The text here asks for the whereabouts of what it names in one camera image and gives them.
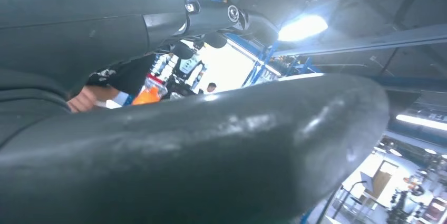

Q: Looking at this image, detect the person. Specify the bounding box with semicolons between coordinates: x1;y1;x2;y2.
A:
67;53;158;114
198;82;218;95

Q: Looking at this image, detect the blue metal rack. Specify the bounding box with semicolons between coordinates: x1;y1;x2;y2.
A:
187;0;322;89

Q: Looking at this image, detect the ceiling light panel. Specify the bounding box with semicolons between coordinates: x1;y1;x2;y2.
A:
395;113;447;132
277;14;329;43

